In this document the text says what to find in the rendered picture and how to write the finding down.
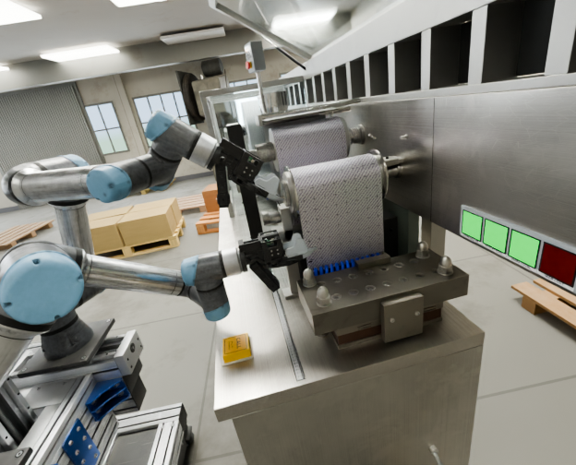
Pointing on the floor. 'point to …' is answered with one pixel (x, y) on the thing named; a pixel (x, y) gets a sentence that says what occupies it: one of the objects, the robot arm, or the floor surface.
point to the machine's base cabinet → (373, 419)
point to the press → (190, 92)
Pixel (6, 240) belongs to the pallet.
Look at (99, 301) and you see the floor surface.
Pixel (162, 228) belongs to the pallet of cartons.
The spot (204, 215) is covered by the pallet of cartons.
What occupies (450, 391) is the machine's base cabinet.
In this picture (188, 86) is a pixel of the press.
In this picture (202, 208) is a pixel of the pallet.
